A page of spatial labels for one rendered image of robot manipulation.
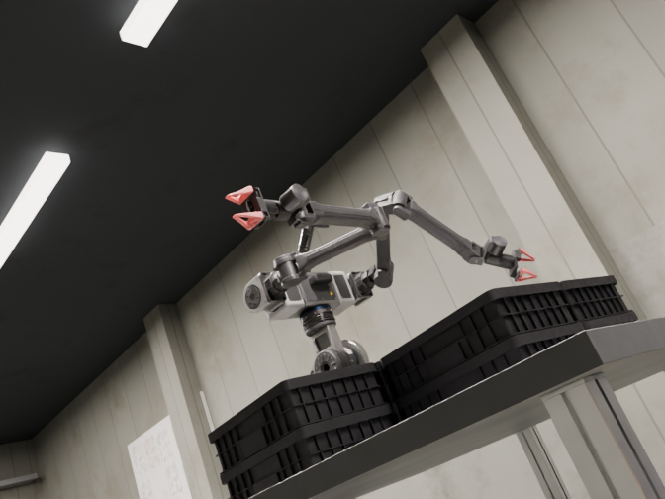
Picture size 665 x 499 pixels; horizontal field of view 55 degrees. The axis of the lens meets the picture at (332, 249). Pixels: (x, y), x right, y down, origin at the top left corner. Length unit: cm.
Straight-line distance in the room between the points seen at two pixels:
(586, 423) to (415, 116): 357
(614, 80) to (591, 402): 296
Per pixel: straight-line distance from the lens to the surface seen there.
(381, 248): 258
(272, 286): 236
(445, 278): 401
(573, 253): 341
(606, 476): 82
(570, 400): 82
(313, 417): 150
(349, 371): 160
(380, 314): 433
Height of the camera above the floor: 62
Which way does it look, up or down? 21 degrees up
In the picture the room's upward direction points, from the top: 22 degrees counter-clockwise
